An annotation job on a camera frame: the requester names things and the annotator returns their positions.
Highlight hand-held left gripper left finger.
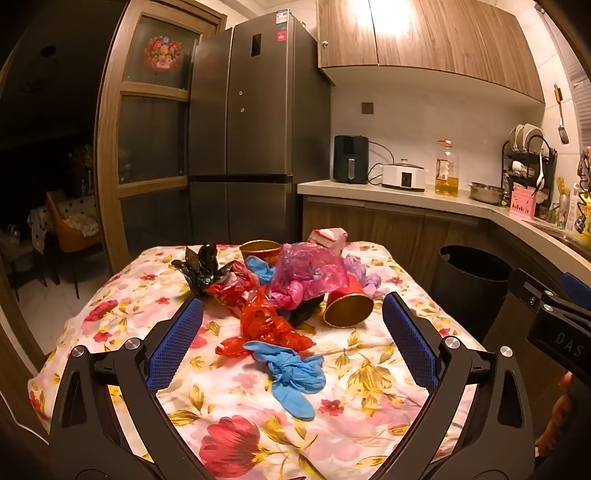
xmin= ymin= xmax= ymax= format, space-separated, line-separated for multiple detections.
xmin=48 ymin=296 xmax=218 ymax=480

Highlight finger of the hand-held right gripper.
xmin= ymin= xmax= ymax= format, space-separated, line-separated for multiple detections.
xmin=560 ymin=271 xmax=591 ymax=302
xmin=507 ymin=268 xmax=555 ymax=308

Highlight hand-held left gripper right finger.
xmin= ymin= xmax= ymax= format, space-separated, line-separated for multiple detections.
xmin=382 ymin=292 xmax=536 ymax=480

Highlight black trash bin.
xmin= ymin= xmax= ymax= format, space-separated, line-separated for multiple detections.
xmin=427 ymin=244 xmax=514 ymax=342

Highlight red paper cup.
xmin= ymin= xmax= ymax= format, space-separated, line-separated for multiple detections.
xmin=323 ymin=274 xmax=375 ymax=328
xmin=239 ymin=239 xmax=283 ymax=273

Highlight red white patterned wrapper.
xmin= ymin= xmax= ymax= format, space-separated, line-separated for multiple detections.
xmin=208 ymin=261 xmax=259 ymax=310

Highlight black plastic bag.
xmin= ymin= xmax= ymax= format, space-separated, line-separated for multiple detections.
xmin=172 ymin=244 xmax=236 ymax=296

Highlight purple rubber glove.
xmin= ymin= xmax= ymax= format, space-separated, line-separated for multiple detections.
xmin=344 ymin=256 xmax=383 ymax=298

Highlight red plastic bag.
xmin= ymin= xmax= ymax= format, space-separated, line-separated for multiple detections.
xmin=215 ymin=295 xmax=317 ymax=358

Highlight blue rubber glove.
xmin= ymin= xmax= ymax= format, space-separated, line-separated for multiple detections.
xmin=245 ymin=256 xmax=278 ymax=287
xmin=245 ymin=340 xmax=326 ymax=421

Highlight black plastic box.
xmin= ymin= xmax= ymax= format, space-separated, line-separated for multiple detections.
xmin=288 ymin=298 xmax=326 ymax=326

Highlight pink plastic bag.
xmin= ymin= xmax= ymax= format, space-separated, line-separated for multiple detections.
xmin=270 ymin=242 xmax=349 ymax=310

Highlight red white carton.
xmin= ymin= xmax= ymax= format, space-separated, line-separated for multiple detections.
xmin=308 ymin=227 xmax=349 ymax=257

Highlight person's right hand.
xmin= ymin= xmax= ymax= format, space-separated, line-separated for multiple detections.
xmin=540 ymin=371 xmax=575 ymax=457

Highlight steel kitchen sink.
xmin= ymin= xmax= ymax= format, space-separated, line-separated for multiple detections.
xmin=536 ymin=220 xmax=591 ymax=252

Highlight yellow dish soap bottle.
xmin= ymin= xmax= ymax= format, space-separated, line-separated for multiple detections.
xmin=575 ymin=191 xmax=591 ymax=245

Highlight floral tablecloth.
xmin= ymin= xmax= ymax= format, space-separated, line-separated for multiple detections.
xmin=28 ymin=240 xmax=485 ymax=480

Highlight pink utensil holder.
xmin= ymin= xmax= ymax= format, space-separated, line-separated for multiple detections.
xmin=509 ymin=187 xmax=537 ymax=219

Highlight metal mixing bowl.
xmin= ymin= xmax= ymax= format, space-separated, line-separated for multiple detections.
xmin=469 ymin=182 xmax=506 ymax=206

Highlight black dish rack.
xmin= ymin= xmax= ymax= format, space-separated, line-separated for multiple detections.
xmin=502 ymin=124 xmax=558 ymax=222

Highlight cooking oil bottle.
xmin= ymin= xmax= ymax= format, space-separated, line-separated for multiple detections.
xmin=435 ymin=140 xmax=461 ymax=198

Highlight orange dining chair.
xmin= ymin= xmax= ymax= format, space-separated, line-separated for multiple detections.
xmin=45 ymin=190 xmax=101 ymax=296

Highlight hanging metal spatula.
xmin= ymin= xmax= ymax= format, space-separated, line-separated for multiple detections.
xmin=554 ymin=84 xmax=570 ymax=145

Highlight white electric cooker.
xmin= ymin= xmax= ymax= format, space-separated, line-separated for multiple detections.
xmin=381 ymin=159 xmax=426 ymax=192

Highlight window blinds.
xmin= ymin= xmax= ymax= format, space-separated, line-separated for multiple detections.
xmin=561 ymin=41 xmax=591 ymax=153

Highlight black air fryer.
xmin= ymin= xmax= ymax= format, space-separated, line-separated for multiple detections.
xmin=333 ymin=135 xmax=370 ymax=184

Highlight grey multi-door refrigerator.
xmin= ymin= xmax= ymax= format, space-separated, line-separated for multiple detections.
xmin=187 ymin=8 xmax=332 ymax=259

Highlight wooden glass sliding door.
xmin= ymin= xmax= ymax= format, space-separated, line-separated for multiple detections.
xmin=95 ymin=0 xmax=227 ymax=273

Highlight colourful round door sticker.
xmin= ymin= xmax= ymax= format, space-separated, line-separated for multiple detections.
xmin=144 ymin=36 xmax=183 ymax=72

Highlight wooden upper wall cabinet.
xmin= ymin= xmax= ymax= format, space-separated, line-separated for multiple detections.
xmin=316 ymin=0 xmax=546 ymax=104

